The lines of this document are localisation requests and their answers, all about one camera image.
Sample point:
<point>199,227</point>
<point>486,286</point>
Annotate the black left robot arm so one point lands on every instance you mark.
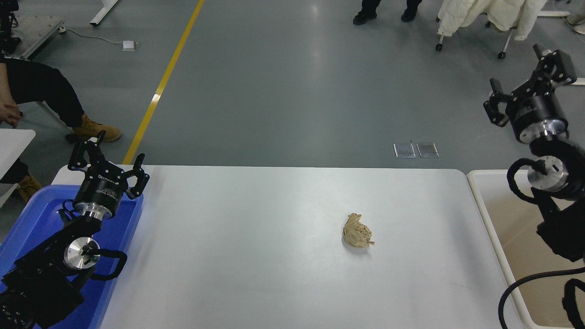
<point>41,274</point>

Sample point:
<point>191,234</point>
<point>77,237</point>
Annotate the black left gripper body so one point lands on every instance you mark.
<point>100,192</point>

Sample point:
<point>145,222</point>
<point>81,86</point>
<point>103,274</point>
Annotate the person's left forearm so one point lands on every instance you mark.
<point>3,82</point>

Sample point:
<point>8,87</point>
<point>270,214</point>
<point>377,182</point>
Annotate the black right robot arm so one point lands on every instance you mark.
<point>562,228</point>

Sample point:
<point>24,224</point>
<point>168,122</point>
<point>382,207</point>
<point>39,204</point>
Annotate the white desk foot beam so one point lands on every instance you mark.
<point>103,11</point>
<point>579,82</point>
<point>553,13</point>

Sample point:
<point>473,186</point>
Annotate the grey metal platform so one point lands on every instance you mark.
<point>39,29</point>

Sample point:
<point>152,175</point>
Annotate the wheeled chair under coat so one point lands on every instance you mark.
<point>507,43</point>

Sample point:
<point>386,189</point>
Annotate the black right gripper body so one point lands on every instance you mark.
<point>534,109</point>

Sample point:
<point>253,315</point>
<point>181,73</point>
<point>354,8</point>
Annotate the large pale bin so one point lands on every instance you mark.
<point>512,228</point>

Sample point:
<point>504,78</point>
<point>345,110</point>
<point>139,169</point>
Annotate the tan paper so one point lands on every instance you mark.
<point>357,231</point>

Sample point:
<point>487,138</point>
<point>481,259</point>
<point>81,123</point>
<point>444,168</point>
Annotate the silver floor plate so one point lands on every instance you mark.
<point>404,150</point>
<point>428,150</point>

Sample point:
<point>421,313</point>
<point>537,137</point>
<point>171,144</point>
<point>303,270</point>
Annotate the black equipment on platform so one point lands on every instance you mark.
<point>7,23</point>

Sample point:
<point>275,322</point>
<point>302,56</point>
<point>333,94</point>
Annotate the white side table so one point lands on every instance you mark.
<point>13,146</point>

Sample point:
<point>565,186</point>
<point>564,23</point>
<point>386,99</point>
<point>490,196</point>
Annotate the person's left hand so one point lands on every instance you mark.
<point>9,114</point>

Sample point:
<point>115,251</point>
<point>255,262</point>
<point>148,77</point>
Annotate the grey wheeled office chair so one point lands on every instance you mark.
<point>69,138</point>

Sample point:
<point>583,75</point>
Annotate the white power adapter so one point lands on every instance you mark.
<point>128,45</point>

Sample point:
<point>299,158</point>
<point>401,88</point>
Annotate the blue plastic tray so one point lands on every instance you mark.
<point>27,228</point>

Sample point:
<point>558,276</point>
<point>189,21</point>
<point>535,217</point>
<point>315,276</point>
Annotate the white padded coat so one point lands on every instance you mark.
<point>484,13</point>

